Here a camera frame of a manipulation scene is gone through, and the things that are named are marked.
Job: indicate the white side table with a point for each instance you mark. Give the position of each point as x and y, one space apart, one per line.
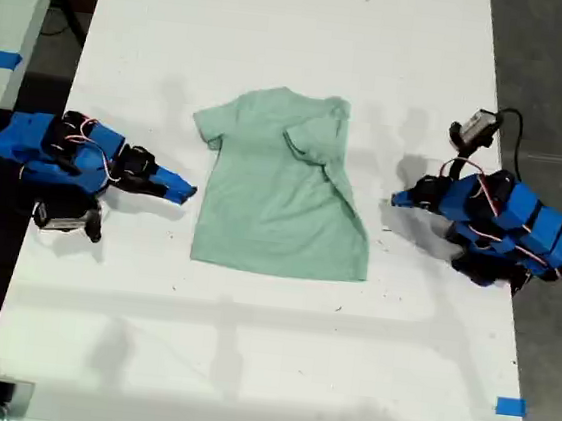
6 0

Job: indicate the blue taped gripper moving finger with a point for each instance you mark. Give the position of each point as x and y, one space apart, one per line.
162 192
405 204

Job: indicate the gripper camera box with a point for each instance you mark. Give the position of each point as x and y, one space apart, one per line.
476 126
66 220

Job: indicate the square blue tape patch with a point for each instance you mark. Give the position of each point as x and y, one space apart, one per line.
511 406

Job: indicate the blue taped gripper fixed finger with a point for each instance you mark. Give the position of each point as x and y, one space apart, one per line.
404 195
176 180

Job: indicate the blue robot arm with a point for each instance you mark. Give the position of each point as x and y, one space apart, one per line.
27 138
545 228

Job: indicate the pale green T-shirt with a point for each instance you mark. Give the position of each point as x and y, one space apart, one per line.
271 204

